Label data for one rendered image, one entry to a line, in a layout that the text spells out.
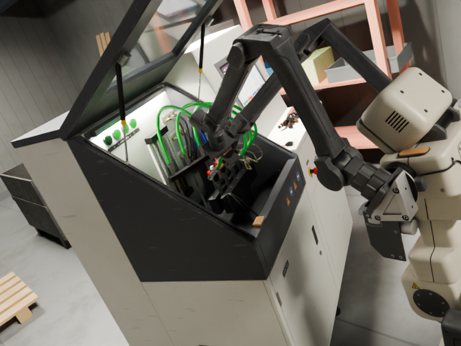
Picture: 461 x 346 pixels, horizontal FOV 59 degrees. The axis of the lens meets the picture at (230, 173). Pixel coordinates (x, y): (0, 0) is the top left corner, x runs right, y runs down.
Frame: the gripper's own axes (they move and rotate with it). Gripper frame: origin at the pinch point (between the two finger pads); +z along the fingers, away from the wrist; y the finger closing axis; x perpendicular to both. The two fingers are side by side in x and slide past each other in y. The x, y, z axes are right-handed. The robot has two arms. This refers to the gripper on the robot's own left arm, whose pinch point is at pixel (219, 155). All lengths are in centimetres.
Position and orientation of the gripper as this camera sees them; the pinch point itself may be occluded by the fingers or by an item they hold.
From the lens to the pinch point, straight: 154.9
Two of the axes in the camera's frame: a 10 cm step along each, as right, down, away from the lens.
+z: 0.6, 4.0, 9.2
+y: -7.6, 6.1, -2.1
